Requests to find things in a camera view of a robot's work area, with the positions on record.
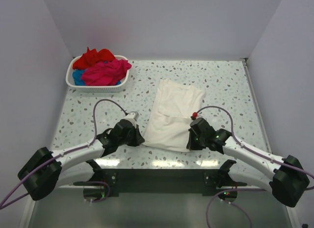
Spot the white t shirt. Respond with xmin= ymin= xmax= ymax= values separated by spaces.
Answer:
xmin=143 ymin=79 xmax=206 ymax=152

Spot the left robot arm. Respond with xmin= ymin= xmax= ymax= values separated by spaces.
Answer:
xmin=18 ymin=112 xmax=144 ymax=201

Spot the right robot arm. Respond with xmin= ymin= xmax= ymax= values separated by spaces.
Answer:
xmin=186 ymin=117 xmax=310 ymax=207

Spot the magenta t shirt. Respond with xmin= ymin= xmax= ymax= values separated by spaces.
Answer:
xmin=81 ymin=59 xmax=132 ymax=86

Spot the blue t shirt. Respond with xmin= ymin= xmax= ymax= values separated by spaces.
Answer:
xmin=72 ymin=69 xmax=86 ymax=86

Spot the white plastic laundry basket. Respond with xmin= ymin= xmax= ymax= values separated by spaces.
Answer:
xmin=65 ymin=55 xmax=132 ymax=93

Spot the red t shirt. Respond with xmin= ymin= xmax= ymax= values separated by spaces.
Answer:
xmin=72 ymin=48 xmax=115 ymax=70

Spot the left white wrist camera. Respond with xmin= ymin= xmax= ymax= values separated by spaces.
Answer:
xmin=124 ymin=111 xmax=139 ymax=128

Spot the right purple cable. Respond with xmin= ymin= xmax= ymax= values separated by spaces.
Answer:
xmin=197 ymin=105 xmax=314 ymax=228

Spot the purple cable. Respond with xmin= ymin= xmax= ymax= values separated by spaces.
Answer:
xmin=197 ymin=105 xmax=314 ymax=228
xmin=0 ymin=99 xmax=128 ymax=210

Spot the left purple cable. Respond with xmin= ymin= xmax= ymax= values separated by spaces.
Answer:
xmin=0 ymin=99 xmax=128 ymax=210

